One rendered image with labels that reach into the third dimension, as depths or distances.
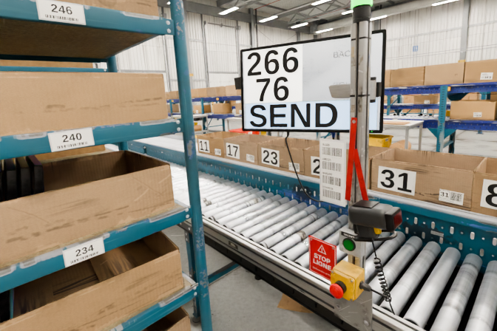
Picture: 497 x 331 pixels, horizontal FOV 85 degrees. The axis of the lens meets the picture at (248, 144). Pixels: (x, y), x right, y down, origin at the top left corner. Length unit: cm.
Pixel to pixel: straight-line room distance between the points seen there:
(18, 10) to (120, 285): 51
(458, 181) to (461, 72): 463
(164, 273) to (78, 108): 40
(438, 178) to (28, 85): 136
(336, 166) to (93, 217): 62
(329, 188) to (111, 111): 62
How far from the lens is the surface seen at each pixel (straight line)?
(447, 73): 596
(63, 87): 57
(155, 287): 72
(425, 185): 141
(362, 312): 101
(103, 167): 91
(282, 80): 97
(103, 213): 62
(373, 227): 81
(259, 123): 100
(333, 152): 83
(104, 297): 68
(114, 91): 59
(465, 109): 568
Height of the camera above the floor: 139
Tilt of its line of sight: 10 degrees down
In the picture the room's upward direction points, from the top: 3 degrees counter-clockwise
